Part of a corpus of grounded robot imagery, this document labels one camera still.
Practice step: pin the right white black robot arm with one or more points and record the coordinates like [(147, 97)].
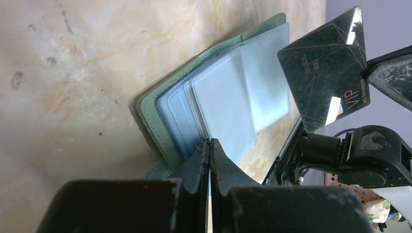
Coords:
[(373, 157)]

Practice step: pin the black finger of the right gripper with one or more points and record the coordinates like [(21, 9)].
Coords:
[(391, 74)]

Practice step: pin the sage green card holder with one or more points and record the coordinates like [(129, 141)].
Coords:
[(231, 91)]

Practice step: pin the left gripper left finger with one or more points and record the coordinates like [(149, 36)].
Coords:
[(176, 204)]

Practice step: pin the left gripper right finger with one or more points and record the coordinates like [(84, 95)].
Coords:
[(242, 205)]

